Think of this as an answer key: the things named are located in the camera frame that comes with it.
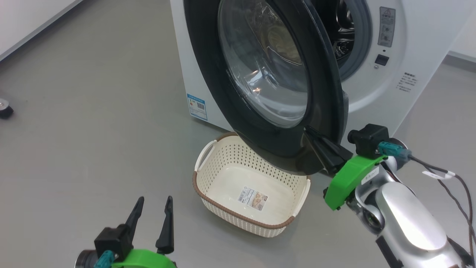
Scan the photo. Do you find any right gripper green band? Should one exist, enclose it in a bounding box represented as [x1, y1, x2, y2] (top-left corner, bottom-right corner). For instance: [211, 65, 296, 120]
[305, 127, 387, 211]

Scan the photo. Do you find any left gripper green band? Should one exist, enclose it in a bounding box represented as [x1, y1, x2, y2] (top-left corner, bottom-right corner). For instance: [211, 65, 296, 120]
[112, 196, 177, 268]

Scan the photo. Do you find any black glass washing machine door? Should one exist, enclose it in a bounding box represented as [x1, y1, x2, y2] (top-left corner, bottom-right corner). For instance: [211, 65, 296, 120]
[183, 0, 349, 176]

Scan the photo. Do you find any basket product label sticker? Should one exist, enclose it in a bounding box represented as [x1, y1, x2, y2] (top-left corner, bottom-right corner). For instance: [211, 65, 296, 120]
[238, 186, 268, 212]

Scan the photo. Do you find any cream perforated laundry basket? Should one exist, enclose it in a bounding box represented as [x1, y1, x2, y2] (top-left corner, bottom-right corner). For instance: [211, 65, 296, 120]
[192, 132, 311, 238]

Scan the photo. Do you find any white washing machine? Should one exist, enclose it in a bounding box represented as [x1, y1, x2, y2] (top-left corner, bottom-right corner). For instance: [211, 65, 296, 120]
[170, 0, 476, 149]

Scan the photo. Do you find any blue energy label sticker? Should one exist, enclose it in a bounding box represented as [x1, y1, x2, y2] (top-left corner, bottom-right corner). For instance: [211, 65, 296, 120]
[186, 93, 208, 121]

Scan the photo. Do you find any grey warning sticker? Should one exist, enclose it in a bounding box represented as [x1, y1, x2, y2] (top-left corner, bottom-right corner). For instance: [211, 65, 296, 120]
[378, 7, 396, 48]

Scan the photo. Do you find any black caster wheel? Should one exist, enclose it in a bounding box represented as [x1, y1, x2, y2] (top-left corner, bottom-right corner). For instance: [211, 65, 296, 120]
[0, 98, 14, 119]

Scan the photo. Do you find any white partition panel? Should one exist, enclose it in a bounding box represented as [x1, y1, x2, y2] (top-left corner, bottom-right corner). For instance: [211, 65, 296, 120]
[0, 0, 84, 62]

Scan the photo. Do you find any left camera cable teal plug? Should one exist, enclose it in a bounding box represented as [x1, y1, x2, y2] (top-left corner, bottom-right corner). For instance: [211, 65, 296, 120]
[94, 250, 115, 268]

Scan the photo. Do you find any camera cable teal plug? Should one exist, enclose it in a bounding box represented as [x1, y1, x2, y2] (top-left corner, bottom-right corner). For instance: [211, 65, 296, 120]
[94, 250, 115, 268]
[378, 141, 476, 253]

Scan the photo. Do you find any right camera cable teal plug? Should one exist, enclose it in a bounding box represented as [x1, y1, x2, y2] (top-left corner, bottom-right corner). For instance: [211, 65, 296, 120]
[378, 141, 476, 253]

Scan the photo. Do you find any white cable tag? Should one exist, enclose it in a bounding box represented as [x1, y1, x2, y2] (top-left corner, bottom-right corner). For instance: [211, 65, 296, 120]
[422, 170, 456, 180]

